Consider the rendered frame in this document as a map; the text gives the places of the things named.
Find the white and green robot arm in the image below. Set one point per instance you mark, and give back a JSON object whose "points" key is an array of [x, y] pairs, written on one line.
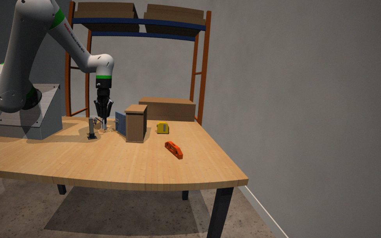
{"points": [[32, 20]]}

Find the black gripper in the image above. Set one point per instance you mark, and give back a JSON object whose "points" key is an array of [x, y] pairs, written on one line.
{"points": [[101, 105]]}

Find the yellow tape measure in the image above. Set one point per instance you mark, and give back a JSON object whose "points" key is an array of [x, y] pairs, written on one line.
{"points": [[162, 128]]}

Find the orange torpedo level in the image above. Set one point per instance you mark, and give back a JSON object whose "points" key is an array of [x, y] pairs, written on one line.
{"points": [[174, 149]]}

